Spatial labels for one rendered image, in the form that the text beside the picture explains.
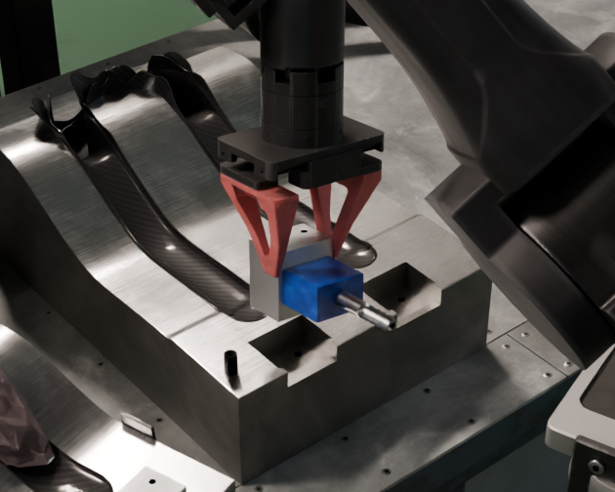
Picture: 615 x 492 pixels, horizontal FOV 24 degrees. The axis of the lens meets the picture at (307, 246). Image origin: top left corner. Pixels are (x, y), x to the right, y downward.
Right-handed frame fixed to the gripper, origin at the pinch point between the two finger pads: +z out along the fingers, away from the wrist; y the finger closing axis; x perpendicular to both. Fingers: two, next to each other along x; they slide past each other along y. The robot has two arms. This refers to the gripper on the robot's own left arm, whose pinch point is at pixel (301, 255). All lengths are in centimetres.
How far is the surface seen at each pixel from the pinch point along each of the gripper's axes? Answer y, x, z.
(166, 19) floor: -122, -210, 47
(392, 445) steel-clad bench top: -6.9, 3.0, 17.1
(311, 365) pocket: -2.4, -1.6, 10.5
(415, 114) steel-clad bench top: -41, -32, 6
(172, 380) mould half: 5.8, -8.7, 12.2
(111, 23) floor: -111, -216, 47
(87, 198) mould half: 3.4, -24.8, 2.8
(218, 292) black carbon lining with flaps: -0.4, -11.2, 7.4
